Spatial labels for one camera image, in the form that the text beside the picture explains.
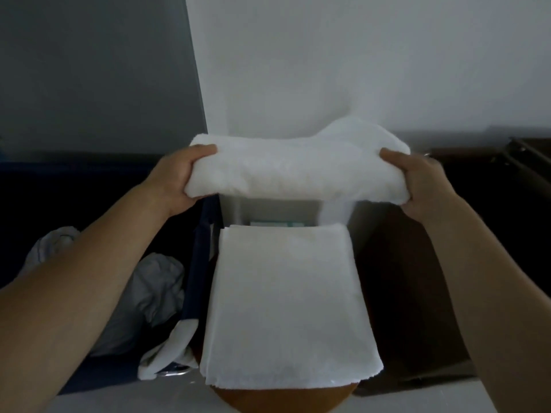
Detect person's left hand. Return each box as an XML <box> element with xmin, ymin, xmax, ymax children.
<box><xmin>144</xmin><ymin>143</ymin><xmax>219</xmax><ymax>219</ymax></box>

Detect person's right hand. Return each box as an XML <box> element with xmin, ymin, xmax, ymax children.
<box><xmin>378</xmin><ymin>148</ymin><xmax>465</xmax><ymax>224</ymax></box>

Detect teal white boxes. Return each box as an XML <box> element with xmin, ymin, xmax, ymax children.
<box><xmin>249</xmin><ymin>220</ymin><xmax>305</xmax><ymax>229</ymax></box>

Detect brown housekeeping cart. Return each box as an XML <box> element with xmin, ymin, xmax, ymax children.
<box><xmin>349</xmin><ymin>136</ymin><xmax>551</xmax><ymax>397</ymax></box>

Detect white towel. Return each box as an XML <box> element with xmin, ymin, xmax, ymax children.
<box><xmin>199</xmin><ymin>223</ymin><xmax>385</xmax><ymax>391</ymax></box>
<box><xmin>183</xmin><ymin>116</ymin><xmax>411</xmax><ymax>207</ymax></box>

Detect person's left forearm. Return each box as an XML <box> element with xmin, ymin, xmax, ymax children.
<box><xmin>0</xmin><ymin>184</ymin><xmax>171</xmax><ymax>413</ymax></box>

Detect person's right forearm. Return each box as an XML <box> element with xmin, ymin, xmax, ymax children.
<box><xmin>426</xmin><ymin>200</ymin><xmax>551</xmax><ymax>413</ymax></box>

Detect white pillowcase black piping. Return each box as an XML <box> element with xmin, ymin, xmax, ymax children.
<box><xmin>19</xmin><ymin>226</ymin><xmax>187</xmax><ymax>359</ymax></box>

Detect grey door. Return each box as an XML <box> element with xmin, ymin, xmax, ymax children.
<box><xmin>0</xmin><ymin>0</ymin><xmax>208</xmax><ymax>161</ymax></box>

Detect round wooden side table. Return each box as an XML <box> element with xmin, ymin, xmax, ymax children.
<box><xmin>189</xmin><ymin>339</ymin><xmax>359</xmax><ymax>413</ymax></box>

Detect navy laundry hamper white frame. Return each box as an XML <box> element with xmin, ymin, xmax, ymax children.
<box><xmin>0</xmin><ymin>152</ymin><xmax>223</xmax><ymax>396</ymax></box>

